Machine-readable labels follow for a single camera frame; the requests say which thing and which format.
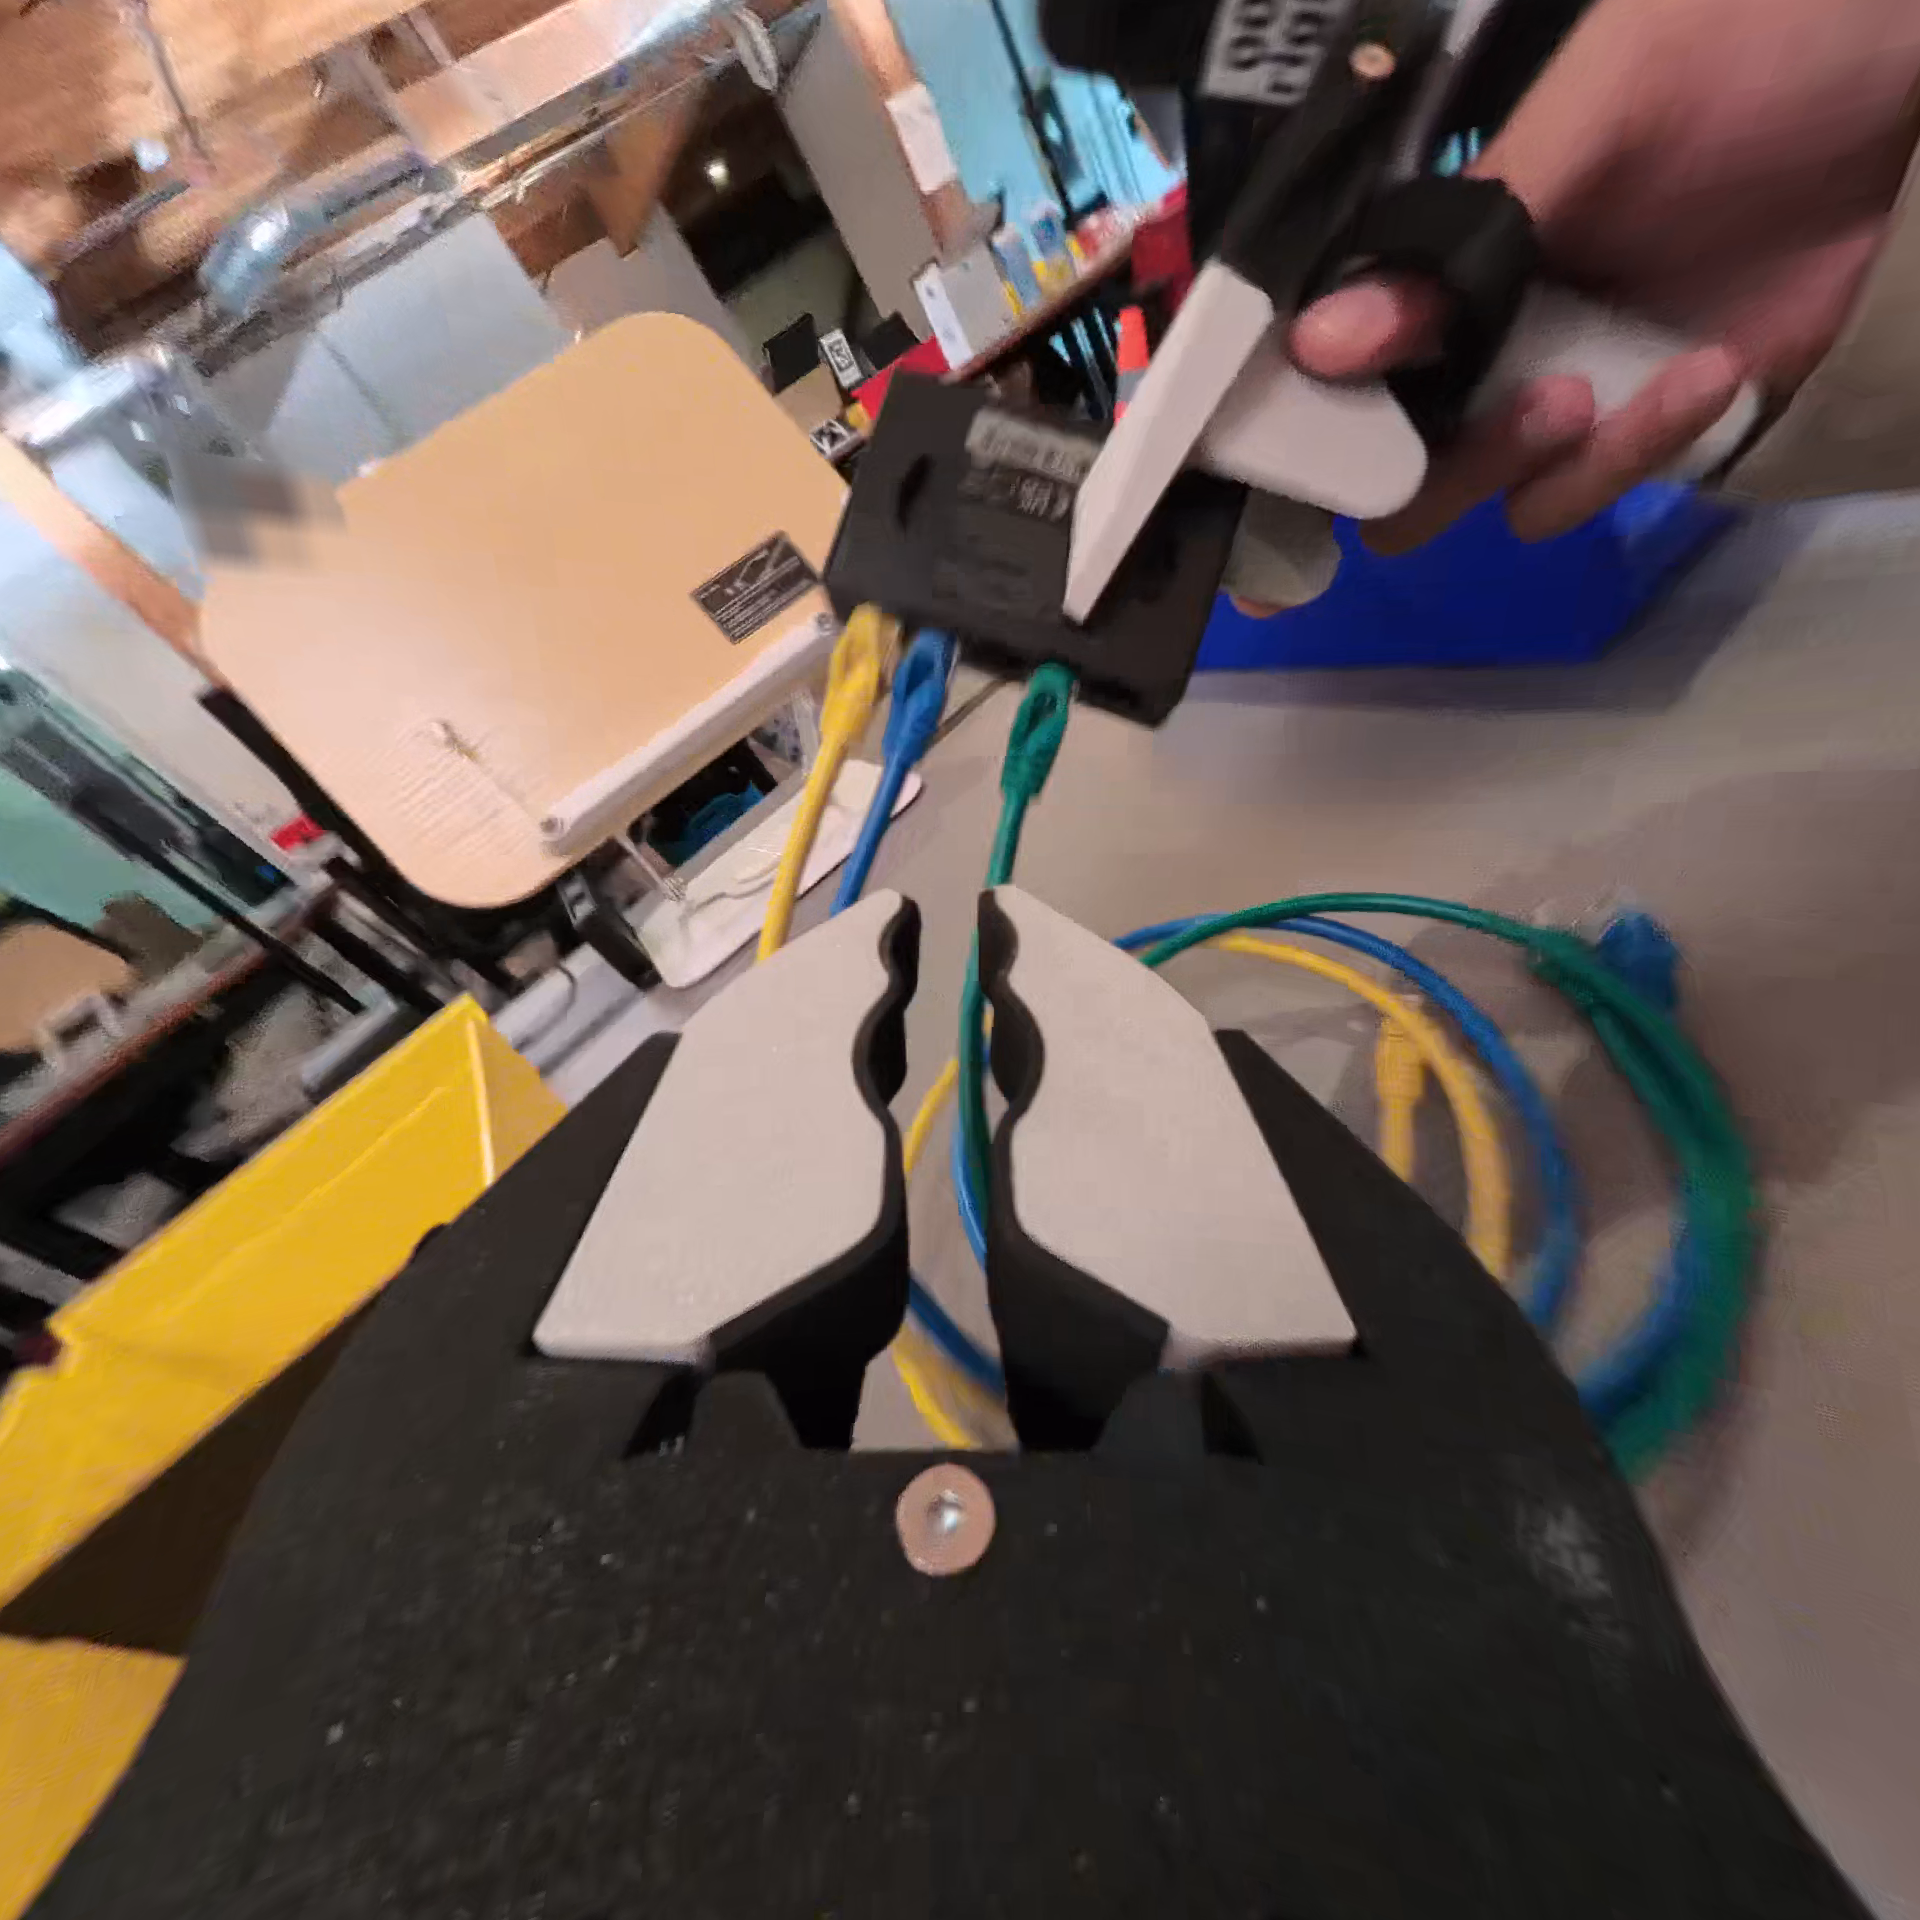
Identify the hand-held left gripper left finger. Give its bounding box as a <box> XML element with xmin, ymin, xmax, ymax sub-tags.
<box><xmin>533</xmin><ymin>886</ymin><xmax>921</xmax><ymax>1453</ymax></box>

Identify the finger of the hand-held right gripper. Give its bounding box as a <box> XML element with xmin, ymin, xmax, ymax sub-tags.
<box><xmin>1059</xmin><ymin>264</ymin><xmax>1277</xmax><ymax>625</ymax></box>
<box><xmin>1219</xmin><ymin>491</ymin><xmax>1347</xmax><ymax>617</ymax></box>

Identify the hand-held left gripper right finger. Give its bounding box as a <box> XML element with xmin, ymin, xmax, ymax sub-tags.
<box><xmin>977</xmin><ymin>884</ymin><xmax>1361</xmax><ymax>1453</ymax></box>

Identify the blue storage bin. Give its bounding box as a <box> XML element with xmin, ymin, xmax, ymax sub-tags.
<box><xmin>1201</xmin><ymin>488</ymin><xmax>1741</xmax><ymax>669</ymax></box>

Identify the black network switch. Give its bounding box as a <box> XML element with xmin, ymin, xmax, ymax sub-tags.
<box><xmin>822</xmin><ymin>368</ymin><xmax>1248</xmax><ymax>729</ymax></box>

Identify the green ethernet cable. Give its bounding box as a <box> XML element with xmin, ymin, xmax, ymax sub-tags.
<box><xmin>961</xmin><ymin>664</ymin><xmax>1761</xmax><ymax>1480</ymax></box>

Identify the blue ethernet cable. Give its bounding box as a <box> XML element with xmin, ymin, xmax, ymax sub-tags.
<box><xmin>833</xmin><ymin>626</ymin><xmax>1713</xmax><ymax>1426</ymax></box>

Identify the yellow ethernet cable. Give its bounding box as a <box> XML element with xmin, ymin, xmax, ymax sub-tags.
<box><xmin>756</xmin><ymin>608</ymin><xmax>1517</xmax><ymax>1450</ymax></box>

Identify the yellow storage bin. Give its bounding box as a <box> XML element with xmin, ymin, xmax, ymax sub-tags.
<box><xmin>0</xmin><ymin>992</ymin><xmax>570</xmax><ymax>1862</ymax></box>

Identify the wooden panel on white arm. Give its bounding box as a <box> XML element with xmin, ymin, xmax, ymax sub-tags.
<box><xmin>200</xmin><ymin>312</ymin><xmax>848</xmax><ymax>910</ymax></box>

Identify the person's right hand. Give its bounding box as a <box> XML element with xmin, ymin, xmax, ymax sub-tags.
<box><xmin>1288</xmin><ymin>0</ymin><xmax>1920</xmax><ymax>560</ymax></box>

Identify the silver ventilation duct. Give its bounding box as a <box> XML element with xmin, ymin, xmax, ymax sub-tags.
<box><xmin>194</xmin><ymin>150</ymin><xmax>452</xmax><ymax>324</ymax></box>

